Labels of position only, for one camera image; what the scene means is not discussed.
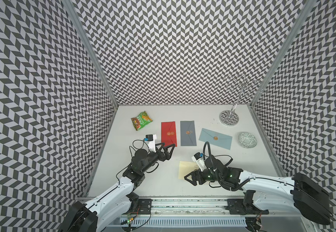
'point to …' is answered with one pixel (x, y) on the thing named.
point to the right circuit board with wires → (253, 224)
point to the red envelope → (168, 133)
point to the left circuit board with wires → (130, 218)
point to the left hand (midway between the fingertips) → (170, 145)
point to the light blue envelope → (218, 139)
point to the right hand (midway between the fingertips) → (190, 179)
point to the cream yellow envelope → (186, 167)
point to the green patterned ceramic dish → (247, 140)
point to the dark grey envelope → (188, 133)
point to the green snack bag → (141, 121)
